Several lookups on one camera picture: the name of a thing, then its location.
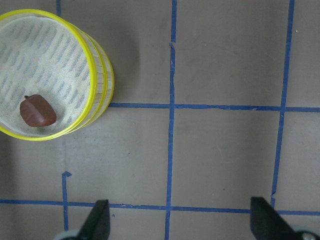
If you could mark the brown steamed bun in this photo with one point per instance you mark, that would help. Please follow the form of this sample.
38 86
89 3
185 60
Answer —
36 111

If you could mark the yellow steamer top layer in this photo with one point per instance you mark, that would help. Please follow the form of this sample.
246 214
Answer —
43 54

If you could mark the yellow steamer bottom layer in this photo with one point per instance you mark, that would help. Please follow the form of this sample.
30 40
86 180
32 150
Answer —
105 82

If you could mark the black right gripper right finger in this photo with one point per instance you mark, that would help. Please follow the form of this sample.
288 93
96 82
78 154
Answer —
267 224

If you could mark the yellow steamer layer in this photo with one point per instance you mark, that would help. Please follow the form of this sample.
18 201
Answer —
43 54
105 82

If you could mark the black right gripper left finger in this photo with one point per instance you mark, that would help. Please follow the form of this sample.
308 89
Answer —
97 225

